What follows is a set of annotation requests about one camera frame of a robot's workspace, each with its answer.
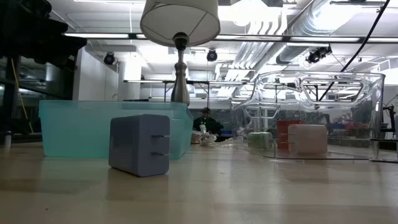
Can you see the green wall charger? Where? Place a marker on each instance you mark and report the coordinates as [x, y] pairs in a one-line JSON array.
[[259, 140]]

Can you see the person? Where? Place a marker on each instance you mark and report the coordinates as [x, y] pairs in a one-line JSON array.
[[208, 124]]

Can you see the silver ventilation duct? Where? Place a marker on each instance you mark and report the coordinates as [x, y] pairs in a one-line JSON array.
[[311, 18]]

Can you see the black stand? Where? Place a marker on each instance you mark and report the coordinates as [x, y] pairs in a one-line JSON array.
[[391, 121]]

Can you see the long light bar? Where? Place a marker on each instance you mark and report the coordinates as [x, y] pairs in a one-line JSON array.
[[311, 39]]

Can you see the red wall charger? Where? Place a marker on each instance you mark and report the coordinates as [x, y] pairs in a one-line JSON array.
[[284, 133]]

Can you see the black aluminium table frame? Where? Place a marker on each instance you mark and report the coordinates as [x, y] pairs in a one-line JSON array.
[[25, 137]]

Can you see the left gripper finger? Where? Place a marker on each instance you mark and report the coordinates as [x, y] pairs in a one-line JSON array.
[[65, 46], [25, 7]]

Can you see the dark background workbench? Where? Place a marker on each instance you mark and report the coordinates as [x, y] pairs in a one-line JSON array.
[[199, 82]]

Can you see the light blue wall charger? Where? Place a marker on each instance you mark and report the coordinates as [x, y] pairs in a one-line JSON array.
[[136, 146]]

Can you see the green translucent plastic bin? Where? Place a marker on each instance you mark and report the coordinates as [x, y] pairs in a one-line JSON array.
[[77, 130]]

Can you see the black ceiling spotlight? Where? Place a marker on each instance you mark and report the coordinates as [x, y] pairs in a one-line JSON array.
[[212, 56], [109, 59]]

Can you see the table lamp white shade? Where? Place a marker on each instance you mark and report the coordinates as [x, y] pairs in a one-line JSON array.
[[180, 18]]

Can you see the clear plastic bin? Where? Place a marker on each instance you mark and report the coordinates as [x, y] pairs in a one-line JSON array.
[[342, 124]]

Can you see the black ceiling camera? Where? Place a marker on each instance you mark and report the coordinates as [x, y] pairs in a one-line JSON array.
[[317, 55]]

